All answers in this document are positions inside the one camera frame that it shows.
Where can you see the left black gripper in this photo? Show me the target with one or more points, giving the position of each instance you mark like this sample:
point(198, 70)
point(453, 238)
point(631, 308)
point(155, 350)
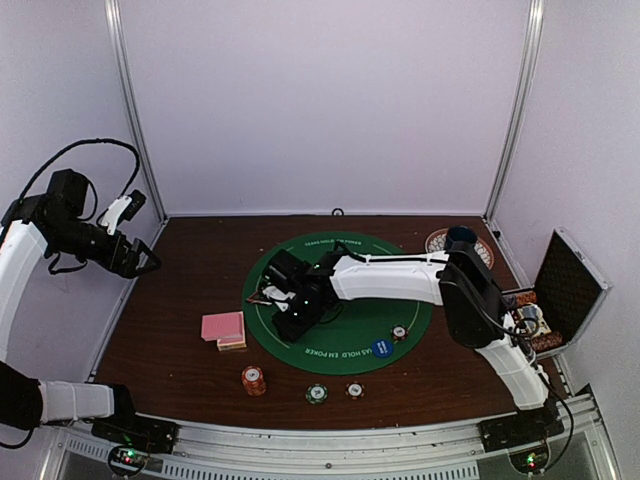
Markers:
point(126, 267)

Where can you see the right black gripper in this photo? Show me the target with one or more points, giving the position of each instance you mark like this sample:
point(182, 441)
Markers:
point(294, 331)

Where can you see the black red triangular dealer button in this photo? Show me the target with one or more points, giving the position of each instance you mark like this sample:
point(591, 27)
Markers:
point(258, 298)

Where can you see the blue small blind button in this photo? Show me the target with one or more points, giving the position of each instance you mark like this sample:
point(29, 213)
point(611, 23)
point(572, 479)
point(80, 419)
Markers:
point(382, 348)

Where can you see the green poker chip stack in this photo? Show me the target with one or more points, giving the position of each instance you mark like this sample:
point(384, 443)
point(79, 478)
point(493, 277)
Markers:
point(316, 394)

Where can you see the brown poker chip stack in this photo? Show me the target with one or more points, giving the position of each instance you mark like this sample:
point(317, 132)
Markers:
point(355, 390)

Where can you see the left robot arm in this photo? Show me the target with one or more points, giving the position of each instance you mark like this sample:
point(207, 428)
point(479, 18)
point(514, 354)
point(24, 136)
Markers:
point(46, 226)

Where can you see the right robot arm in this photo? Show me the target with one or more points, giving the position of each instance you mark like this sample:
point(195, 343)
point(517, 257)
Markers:
point(477, 313)

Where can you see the round green poker mat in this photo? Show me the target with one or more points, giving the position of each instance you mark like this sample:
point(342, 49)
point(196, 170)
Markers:
point(341, 343)

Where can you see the red card deck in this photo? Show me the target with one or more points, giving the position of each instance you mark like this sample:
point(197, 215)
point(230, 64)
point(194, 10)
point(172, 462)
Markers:
point(223, 326)

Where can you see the card deck box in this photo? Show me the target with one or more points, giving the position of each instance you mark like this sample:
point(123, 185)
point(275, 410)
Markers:
point(229, 344)

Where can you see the orange poker chip stack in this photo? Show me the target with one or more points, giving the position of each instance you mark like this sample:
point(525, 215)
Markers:
point(253, 381)

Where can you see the patterned ceramic saucer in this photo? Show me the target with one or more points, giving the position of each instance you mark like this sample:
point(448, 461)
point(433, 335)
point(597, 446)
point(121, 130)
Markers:
point(436, 242)

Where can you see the dark blue mug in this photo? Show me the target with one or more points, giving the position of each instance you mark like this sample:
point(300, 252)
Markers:
point(459, 234)

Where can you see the aluminium poker chip case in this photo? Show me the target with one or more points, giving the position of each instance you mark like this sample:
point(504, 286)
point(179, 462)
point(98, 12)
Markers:
point(569, 289)

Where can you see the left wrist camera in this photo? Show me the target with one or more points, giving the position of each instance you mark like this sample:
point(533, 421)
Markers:
point(123, 208)

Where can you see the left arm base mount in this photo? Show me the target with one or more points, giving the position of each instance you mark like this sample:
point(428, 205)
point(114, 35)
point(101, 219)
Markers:
point(139, 432)

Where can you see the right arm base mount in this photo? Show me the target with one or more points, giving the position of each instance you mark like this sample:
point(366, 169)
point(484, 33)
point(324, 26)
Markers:
point(516, 430)

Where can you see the left aluminium frame post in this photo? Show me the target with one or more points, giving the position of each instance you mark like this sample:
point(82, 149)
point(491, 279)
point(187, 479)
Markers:
point(117, 37)

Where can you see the aluminium frame post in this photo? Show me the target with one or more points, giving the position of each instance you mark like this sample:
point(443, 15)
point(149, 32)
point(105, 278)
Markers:
point(117, 37)
point(527, 69)

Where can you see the right aluminium frame post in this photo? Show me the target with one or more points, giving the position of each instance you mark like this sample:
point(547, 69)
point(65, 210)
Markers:
point(527, 69)

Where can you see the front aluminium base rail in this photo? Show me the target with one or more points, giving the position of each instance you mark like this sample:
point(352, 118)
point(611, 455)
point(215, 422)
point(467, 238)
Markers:
point(452, 450)

